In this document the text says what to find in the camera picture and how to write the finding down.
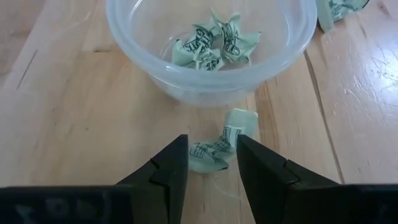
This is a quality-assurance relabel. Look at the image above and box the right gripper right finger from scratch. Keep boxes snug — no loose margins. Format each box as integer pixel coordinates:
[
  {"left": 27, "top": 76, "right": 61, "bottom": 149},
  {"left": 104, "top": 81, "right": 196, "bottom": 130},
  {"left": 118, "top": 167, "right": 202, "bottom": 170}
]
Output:
[{"left": 236, "top": 134, "right": 340, "bottom": 224}]

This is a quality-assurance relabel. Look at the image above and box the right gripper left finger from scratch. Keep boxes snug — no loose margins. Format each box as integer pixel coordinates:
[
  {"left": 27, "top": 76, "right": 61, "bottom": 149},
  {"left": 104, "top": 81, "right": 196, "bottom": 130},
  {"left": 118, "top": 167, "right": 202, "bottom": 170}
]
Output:
[{"left": 116, "top": 134, "right": 190, "bottom": 224}]

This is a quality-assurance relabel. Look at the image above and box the green candy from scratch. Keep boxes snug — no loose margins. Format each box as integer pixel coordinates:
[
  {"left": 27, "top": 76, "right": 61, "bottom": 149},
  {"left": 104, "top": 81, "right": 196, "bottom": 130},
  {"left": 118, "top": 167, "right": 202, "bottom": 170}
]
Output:
[
  {"left": 188, "top": 108, "right": 259, "bottom": 174},
  {"left": 211, "top": 9, "right": 262, "bottom": 65},
  {"left": 315, "top": 0, "right": 371, "bottom": 34},
  {"left": 194, "top": 48, "right": 225, "bottom": 72},
  {"left": 171, "top": 24, "right": 218, "bottom": 68}
]

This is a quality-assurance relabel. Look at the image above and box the clear round plastic container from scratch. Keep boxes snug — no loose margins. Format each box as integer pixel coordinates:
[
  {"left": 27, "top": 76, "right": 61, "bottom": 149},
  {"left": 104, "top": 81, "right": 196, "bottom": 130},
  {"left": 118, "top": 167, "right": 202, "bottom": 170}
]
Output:
[{"left": 104, "top": 0, "right": 318, "bottom": 108}]

